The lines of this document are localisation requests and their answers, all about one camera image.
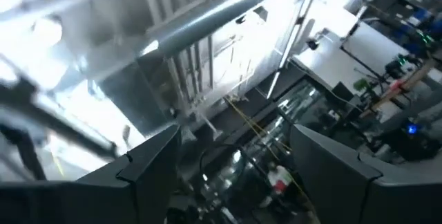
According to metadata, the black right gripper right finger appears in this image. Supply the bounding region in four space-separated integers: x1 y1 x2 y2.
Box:
289 124 442 224

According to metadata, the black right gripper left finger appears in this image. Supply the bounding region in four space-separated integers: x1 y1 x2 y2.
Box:
0 124 183 224

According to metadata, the yellow cable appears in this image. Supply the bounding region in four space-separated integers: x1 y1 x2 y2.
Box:
223 95 314 205

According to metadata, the black metal frame strut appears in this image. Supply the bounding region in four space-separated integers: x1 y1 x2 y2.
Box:
0 78 120 182

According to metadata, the wooden desk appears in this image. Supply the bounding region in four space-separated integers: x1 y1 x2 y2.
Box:
358 57 439 119

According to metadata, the silver round ceiling duct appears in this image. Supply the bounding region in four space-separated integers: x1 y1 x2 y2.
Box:
144 0 268 59

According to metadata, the black computer tower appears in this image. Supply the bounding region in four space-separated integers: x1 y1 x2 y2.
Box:
381 118 442 162

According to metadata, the small green potted plant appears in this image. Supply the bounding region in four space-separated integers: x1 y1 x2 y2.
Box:
352 77 372 93

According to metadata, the person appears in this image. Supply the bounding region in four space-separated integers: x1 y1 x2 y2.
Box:
267 162 295 198

